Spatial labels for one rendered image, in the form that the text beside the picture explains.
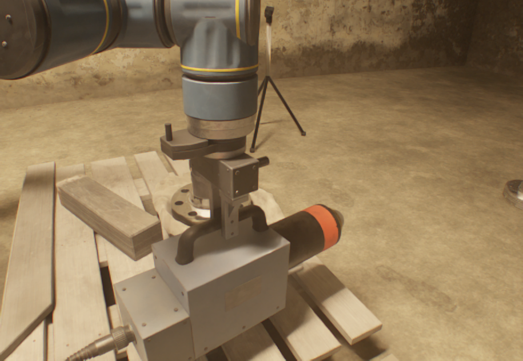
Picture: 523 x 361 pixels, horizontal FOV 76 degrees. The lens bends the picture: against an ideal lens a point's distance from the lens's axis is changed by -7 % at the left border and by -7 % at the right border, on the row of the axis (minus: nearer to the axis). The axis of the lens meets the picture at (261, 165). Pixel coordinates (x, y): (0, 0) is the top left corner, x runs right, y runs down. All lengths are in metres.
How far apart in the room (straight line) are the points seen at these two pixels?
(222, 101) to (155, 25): 0.13
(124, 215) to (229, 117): 0.67
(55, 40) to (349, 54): 4.10
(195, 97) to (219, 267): 0.27
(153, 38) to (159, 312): 0.41
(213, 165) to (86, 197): 0.74
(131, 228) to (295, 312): 0.48
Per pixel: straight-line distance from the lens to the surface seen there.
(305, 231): 0.74
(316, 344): 0.84
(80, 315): 0.96
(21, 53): 0.37
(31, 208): 1.39
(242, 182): 0.52
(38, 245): 1.18
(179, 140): 0.51
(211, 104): 0.48
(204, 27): 0.47
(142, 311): 0.63
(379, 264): 1.30
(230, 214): 0.58
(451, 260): 1.42
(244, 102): 0.49
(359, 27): 4.40
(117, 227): 1.05
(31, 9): 0.36
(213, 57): 0.47
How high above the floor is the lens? 0.81
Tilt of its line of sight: 26 degrees down
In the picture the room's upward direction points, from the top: 1 degrees clockwise
